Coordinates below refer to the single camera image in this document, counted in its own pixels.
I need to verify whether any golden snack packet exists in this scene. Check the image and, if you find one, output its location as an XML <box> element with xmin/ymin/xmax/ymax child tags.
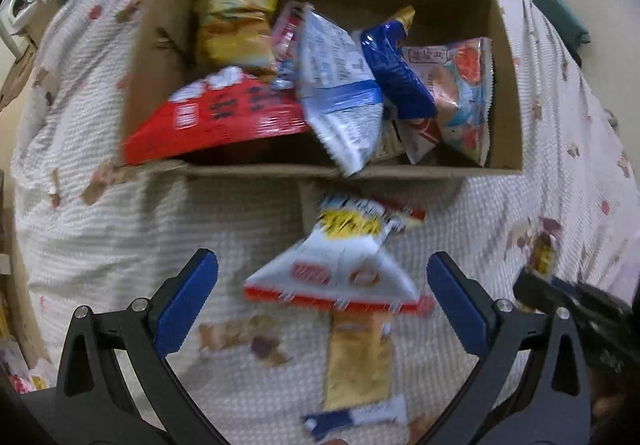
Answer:
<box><xmin>322</xmin><ymin>312</ymin><xmax>396</xmax><ymax>411</ymax></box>

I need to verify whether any small white red snack packet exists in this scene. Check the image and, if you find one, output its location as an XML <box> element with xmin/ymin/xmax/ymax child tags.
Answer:
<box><xmin>397</xmin><ymin>117</ymin><xmax>443</xmax><ymax>164</ymax></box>

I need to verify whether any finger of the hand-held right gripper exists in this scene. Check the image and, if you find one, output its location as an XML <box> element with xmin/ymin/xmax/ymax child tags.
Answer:
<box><xmin>514</xmin><ymin>272</ymin><xmax>583</xmax><ymax>318</ymax></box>

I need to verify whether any blue and white snack packet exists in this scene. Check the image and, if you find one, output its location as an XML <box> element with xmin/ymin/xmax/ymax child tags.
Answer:
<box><xmin>302</xmin><ymin>395</ymin><xmax>411</xmax><ymax>441</ymax></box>

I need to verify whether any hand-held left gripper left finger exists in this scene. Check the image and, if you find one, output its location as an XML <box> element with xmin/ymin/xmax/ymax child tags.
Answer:
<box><xmin>52</xmin><ymin>247</ymin><xmax>221</xmax><ymax>445</ymax></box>

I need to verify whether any large red snack packet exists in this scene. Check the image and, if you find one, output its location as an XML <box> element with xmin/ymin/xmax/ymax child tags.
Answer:
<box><xmin>122</xmin><ymin>66</ymin><xmax>311</xmax><ymax>166</ymax></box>

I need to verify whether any white washing machine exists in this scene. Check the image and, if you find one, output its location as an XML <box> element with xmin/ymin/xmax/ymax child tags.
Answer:
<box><xmin>0</xmin><ymin>0</ymin><xmax>36</xmax><ymax>33</ymax></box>

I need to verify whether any small yellow snack packet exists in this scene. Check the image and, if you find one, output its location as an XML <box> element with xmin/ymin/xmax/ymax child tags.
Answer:
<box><xmin>530</xmin><ymin>232</ymin><xmax>558</xmax><ymax>281</ymax></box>

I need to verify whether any light blue snack packet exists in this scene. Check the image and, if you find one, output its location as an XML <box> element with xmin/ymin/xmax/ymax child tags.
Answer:
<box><xmin>295</xmin><ymin>7</ymin><xmax>386</xmax><ymax>176</ymax></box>

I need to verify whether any small pink red snack packet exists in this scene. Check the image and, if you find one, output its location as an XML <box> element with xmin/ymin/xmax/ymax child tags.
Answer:
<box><xmin>272</xmin><ymin>2</ymin><xmax>313</xmax><ymax>90</ymax></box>

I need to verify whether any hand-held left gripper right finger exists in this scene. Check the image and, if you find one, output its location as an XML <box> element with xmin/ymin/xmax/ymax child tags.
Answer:
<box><xmin>425</xmin><ymin>251</ymin><xmax>593</xmax><ymax>445</ymax></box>

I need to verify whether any peach and blue snack packet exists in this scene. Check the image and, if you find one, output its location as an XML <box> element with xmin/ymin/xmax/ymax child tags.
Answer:
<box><xmin>402</xmin><ymin>37</ymin><xmax>496</xmax><ymax>168</ymax></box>

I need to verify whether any dark blue snack packet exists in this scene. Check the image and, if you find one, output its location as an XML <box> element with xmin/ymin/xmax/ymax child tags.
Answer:
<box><xmin>360</xmin><ymin>5</ymin><xmax>438</xmax><ymax>118</ymax></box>

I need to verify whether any white and red snack packet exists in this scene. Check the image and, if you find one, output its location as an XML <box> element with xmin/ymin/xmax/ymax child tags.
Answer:
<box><xmin>243</xmin><ymin>192</ymin><xmax>436</xmax><ymax>316</ymax></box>

